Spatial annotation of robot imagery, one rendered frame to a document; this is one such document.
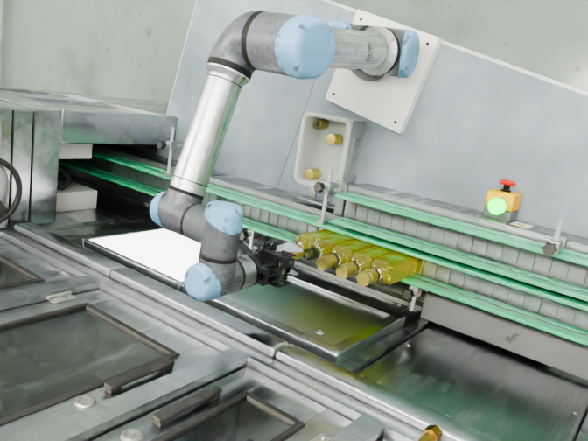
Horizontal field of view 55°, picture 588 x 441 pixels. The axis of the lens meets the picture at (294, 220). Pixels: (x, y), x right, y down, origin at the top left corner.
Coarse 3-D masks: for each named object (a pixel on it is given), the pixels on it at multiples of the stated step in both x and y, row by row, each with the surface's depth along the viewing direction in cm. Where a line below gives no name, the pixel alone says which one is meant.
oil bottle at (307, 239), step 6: (300, 234) 150; (306, 234) 151; (312, 234) 152; (318, 234) 153; (324, 234) 154; (330, 234) 155; (294, 240) 150; (300, 240) 148; (306, 240) 148; (312, 240) 148; (306, 246) 147
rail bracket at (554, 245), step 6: (558, 222) 123; (558, 228) 123; (558, 234) 124; (552, 240) 124; (558, 240) 124; (564, 240) 128; (546, 246) 120; (552, 246) 120; (558, 246) 123; (564, 246) 129; (546, 252) 121; (552, 252) 120; (558, 252) 124
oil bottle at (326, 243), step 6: (336, 234) 154; (342, 234) 155; (318, 240) 146; (324, 240) 147; (330, 240) 147; (336, 240) 148; (342, 240) 150; (348, 240) 151; (354, 240) 154; (312, 246) 146; (318, 246) 145; (324, 246) 144; (330, 246) 144; (324, 252) 144; (330, 252) 145
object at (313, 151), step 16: (304, 128) 174; (336, 128) 175; (304, 144) 176; (320, 144) 179; (304, 160) 179; (320, 160) 180; (336, 160) 176; (304, 176) 180; (320, 176) 180; (336, 176) 177
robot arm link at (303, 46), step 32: (256, 32) 109; (288, 32) 105; (320, 32) 107; (352, 32) 124; (384, 32) 135; (256, 64) 112; (288, 64) 107; (320, 64) 110; (352, 64) 126; (384, 64) 136
